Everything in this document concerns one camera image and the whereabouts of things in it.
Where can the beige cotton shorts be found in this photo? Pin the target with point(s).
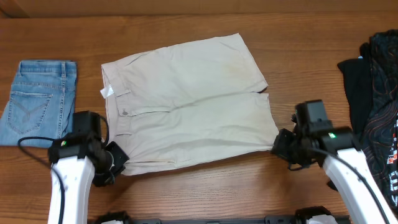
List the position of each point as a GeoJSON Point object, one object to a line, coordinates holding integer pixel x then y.
{"type": "Point", "coordinates": [187, 104]}

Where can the folded blue denim jeans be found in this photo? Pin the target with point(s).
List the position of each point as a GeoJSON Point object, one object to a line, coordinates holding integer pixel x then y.
{"type": "Point", "coordinates": [41, 103]}

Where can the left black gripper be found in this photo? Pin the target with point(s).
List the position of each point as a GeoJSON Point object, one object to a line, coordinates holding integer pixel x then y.
{"type": "Point", "coordinates": [120, 158]}

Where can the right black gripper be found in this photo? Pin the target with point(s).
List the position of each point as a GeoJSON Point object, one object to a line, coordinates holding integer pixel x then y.
{"type": "Point", "coordinates": [282, 150]}

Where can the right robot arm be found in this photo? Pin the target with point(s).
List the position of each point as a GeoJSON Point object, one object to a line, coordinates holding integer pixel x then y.
{"type": "Point", "coordinates": [338, 153]}

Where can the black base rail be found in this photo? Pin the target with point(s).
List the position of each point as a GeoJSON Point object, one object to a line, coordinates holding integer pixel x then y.
{"type": "Point", "coordinates": [317, 214]}

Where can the black patterned garment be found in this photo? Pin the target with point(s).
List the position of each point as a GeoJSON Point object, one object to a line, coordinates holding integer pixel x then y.
{"type": "Point", "coordinates": [370, 83]}

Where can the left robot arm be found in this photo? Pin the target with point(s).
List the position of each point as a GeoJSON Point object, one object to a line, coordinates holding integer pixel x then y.
{"type": "Point", "coordinates": [78, 161]}

